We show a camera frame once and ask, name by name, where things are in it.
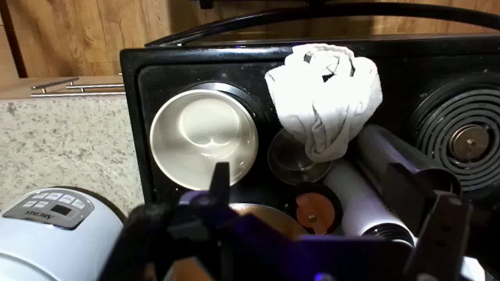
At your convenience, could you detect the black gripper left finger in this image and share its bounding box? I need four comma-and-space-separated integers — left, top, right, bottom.
100, 161, 232, 281

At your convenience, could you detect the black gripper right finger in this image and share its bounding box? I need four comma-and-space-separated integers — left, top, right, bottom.
403, 189, 475, 281

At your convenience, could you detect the glass pot lid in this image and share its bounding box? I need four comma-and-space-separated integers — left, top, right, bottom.
226, 202, 309, 242

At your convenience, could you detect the white appliance lid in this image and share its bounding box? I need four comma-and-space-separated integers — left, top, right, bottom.
0, 186, 128, 281

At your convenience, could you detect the white ceramic bowl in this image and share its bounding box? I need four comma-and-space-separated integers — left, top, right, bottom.
148, 88, 261, 192

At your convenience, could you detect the white thermos bottle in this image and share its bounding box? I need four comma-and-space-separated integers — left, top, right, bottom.
320, 159, 418, 247

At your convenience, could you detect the black coil burner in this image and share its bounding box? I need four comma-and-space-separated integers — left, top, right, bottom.
409, 85, 500, 203

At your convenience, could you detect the steel travel tumbler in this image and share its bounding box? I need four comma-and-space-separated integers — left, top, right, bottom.
356, 124, 464, 220

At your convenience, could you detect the white crumpled cloth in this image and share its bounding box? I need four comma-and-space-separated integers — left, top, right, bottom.
264, 42, 384, 164

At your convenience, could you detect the black electric stove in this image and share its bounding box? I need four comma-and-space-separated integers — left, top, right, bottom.
120, 35, 500, 281

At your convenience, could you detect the steel drawer handle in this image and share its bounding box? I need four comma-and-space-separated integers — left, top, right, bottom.
29, 83, 126, 100
29, 77, 81, 91

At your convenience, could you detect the black curved oven handle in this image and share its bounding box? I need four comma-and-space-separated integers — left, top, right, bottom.
143, 0, 500, 50

